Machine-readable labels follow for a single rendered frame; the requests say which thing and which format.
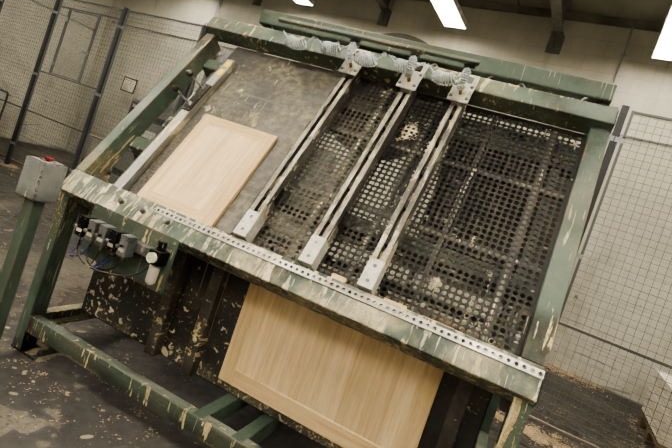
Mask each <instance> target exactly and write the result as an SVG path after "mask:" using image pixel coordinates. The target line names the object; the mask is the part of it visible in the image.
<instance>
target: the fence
mask: <svg viewBox="0 0 672 448"><path fill-rule="evenodd" d="M227 61H232V63H231V64H230V65H229V66H228V67H224V65H225V63H226V62H227ZM225 63H224V64H223V65H222V66H221V67H220V68H219V69H218V70H217V71H216V72H215V74H214V75H213V76H212V77H211V78H210V79H209V80H208V81H207V82H206V84H209V85H211V86H212V87H211V88H210V89H209V90H208V91H207V92H206V94H205V95H204V96H203V97H202V98H201V99H200V100H199V101H198V103H197V104H196V105H195V106H194V107H193V108H192V109H191V110H190V111H186V110H183V109H182V110H181V111H180V112H179V113H178V114H177V116H176V117H175V118H174V119H173V120H172V121H171V122H170V123H169V124H168V126H167V127H166V128H165V129H164V130H163V131H162V132H161V133H160V134H159V136H158V137H157V138H156V139H155V140H154V141H153V142H152V143H151V144H150V145H149V147H148V148H147V149H146V150H145V151H144V152H143V153H142V154H141V155H140V157H139V158H138V159H137V160H136V161H135V162H134V163H133V164H132V165H131V166H130V168H129V169H128V170H127V171H126V172H125V173H124V174H123V175H122V176H121V178H120V179H119V180H118V181H117V182H116V183H115V184H114V185H115V186H117V187H119V188H122V189H124V190H126V191H128V190H129V188H130V187H131V186H132V185H133V184H134V183H135V182H136V180H137V179H138V178H139V177H140V176H141V175H142V174H143V173H144V171H145V170H146V169H147V168H148V167H149V166H150V165H151V163H152V162H153V161H154V160H155V159H156V158H157V157H158V155H159V154H160V153H161V152H162V151H163V150H164V149H165V148H166V146H167V145H168V144H169V143H170V142H171V141H172V140H173V138H174V137H175V136H176V135H177V134H178V133H179V132H180V130H181V129H182V128H183V127H184V126H185V125H186V124H187V123H188V121H189V120H190V119H191V118H192V117H193V116H194V115H195V113H196V112H197V111H198V110H199V109H200V108H201V107H202V105H203V104H204V103H205V102H206V101H207V100H208V99H209V97H210V96H211V95H212V94H213V93H214V92H215V91H216V90H217V88H218V87H219V86H220V85H221V84H222V83H223V82H224V80H225V79H226V78H227V77H228V76H229V75H230V74H231V72H232V71H233V70H234V69H235V68H236V67H237V66H236V63H235V61H233V60H230V59H227V60H226V61H225ZM220 69H225V71H224V72H223V73H222V74H221V75H217V74H216V73H217V72H218V71H219V70H220Z"/></svg>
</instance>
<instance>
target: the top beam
mask: <svg viewBox="0 0 672 448"><path fill-rule="evenodd" d="M205 27H206V30H207V32H209V33H213V34H215V36H217V39H218V41H219V42H223V43H227V44H231V45H235V46H239V47H243V48H247V49H251V50H255V51H259V52H263V53H267V54H271V55H275V56H279V57H283V58H287V59H291V60H295V61H299V62H303V63H307V64H310V65H314V66H318V67H322V68H326V69H330V70H334V71H338V70H339V68H340V67H341V66H342V64H343V63H344V61H345V55H346V53H347V52H346V51H347V49H348V47H346V48H344V49H341V50H340V54H338V55H337V56H333V55H332V56H331V55H328V54H324V53H323V52H321V44H320V42H319V41H318V40H317V39H313V40H311V41H310V42H308V43H307V47H306V48H305V50H301V51H300V50H293V49H290V48H289V47H287V46H286V45H285V40H286V36H285V34H284V32H282V31H278V30H273V29H269V28H265V27H260V26H256V25H252V24H247V23H243V22H239V21H234V20H230V19H225V18H221V17H217V16H214V17H213V18H212V19H211V20H210V21H209V22H208V23H207V24H206V25H205ZM393 64H394V62H393V60H392V59H391V58H390V57H389V56H384V57H382V58H380V59H378V61H377V65H375V67H371V68H370V67H368V68H367V67H364V66H363V67H361V69H360V70H359V73H360V77H362V78H366V79H370V80H374V81H378V82H382V83H386V84H390V85H394V86H395V85H396V84H397V82H398V80H399V79H400V77H401V75H402V74H403V73H399V72H397V71H396V70H394V69H393ZM431 68H432V69H433V71H436V70H438V69H439V70H442V71H443V72H447V73H448V72H449V73H450V72H451V73H452V72H453V75H456V77H458V75H459V73H460V72H456V71H452V70H447V69H443V68H439V67H434V66H431ZM432 73H433V72H432V71H431V69H430V67H428V69H427V71H426V73H425V74H424V76H423V78H422V80H421V81H420V83H419V85H418V86H417V91H418V92H422V93H425V94H429V95H433V96H437V97H441V98H445V99H446V98H447V96H448V94H449V92H450V90H451V88H452V86H450V87H449V86H447V87H446V86H442V85H439V84H436V83H434V82H433V81H431V74H432ZM468 104H469V105H473V106H477V107H481V108H485V109H489V110H493V111H497V112H501V113H505V114H509V115H513V116H517V117H521V118H525V119H529V120H533V121H537V122H541V123H544V124H548V125H552V126H556V127H560V128H564V129H568V130H572V131H576V132H580V133H584V134H587V132H588V130H589V128H592V127H595V128H599V129H603V130H607V131H610V132H609V133H610V134H611V132H612V130H613V128H614V126H615V123H616V119H617V115H618V112H619V110H618V109H617V108H613V107H608V106H604V105H599V104H595V103H591V102H586V101H582V100H578V99H573V98H569V97H565V96H560V95H556V94H552V93H547V92H543V91H539V90H534V89H530V88H526V87H521V86H517V85H513V84H508V83H504V82H499V81H495V80H491V79H486V78H482V77H480V79H479V82H478V84H477V86H476V87H475V89H474V92H473V94H472V96H471V98H470V100H469V102H468Z"/></svg>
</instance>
